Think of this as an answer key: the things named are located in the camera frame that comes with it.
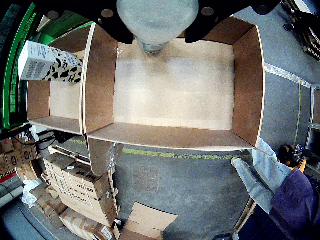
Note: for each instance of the orange pallet jack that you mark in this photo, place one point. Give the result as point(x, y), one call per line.
point(300, 160)

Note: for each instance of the taped brown carton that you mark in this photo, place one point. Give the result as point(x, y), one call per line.
point(82, 225)

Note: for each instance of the translucent bottle with teal label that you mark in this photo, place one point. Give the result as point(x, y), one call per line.
point(157, 22)

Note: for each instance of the plain brown carton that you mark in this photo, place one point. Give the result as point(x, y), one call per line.
point(56, 170)

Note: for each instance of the green metal shelf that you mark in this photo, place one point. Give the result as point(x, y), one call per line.
point(7, 75)

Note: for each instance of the beige shoe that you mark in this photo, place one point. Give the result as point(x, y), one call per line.
point(234, 161)

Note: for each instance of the divided cardboard box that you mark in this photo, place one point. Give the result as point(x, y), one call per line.
point(175, 100)

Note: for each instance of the purple jacket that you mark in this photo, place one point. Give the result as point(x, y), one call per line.
point(297, 200)

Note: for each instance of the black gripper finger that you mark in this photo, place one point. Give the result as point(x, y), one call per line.
point(105, 22)
point(212, 17)

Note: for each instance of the white box with black pattern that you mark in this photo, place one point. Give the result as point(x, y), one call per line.
point(50, 67)

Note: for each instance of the brown carton with printed letters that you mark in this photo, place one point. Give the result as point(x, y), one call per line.
point(87, 190)

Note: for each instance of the brown cardboard with flaps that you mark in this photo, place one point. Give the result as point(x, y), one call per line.
point(147, 220)

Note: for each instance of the light blue jeans leg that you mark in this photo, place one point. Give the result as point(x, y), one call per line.
point(270, 162)

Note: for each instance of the crumpled white plastic wrap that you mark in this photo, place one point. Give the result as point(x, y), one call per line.
point(30, 192)

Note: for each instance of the stacked printed cartons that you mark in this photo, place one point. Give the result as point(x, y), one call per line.
point(17, 155)

